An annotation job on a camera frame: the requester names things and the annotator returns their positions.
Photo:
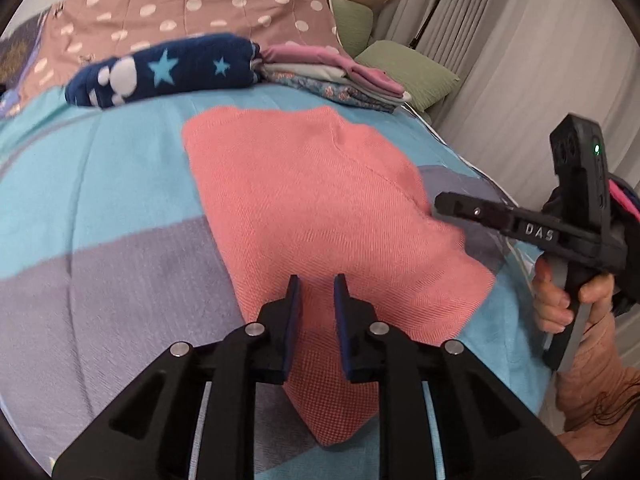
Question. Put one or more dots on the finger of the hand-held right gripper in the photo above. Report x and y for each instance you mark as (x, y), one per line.
(470, 210)

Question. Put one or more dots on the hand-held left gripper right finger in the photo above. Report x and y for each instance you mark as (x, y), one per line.
(342, 320)

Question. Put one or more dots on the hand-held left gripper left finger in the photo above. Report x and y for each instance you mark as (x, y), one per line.
(292, 320)

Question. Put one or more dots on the salmon pink knit garment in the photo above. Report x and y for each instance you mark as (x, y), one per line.
(310, 200)

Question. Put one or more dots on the person's right forearm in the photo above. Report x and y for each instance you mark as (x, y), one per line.
(600, 375)

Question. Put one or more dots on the person's right hand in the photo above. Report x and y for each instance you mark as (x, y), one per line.
(550, 305)

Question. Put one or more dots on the white curtain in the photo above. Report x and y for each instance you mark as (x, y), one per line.
(525, 60)

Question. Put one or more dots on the large green pillow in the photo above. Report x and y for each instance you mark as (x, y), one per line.
(415, 72)

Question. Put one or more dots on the pink folded garment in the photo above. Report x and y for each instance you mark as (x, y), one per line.
(370, 77)

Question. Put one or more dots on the blue floral folded garment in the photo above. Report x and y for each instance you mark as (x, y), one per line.
(345, 95)

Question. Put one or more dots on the small green pillow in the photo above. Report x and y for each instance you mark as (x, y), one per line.
(352, 25)

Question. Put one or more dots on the turquoise grey striped blanket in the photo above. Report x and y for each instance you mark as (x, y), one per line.
(100, 185)

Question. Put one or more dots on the navy star print fleece garment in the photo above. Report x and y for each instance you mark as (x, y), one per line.
(190, 67)

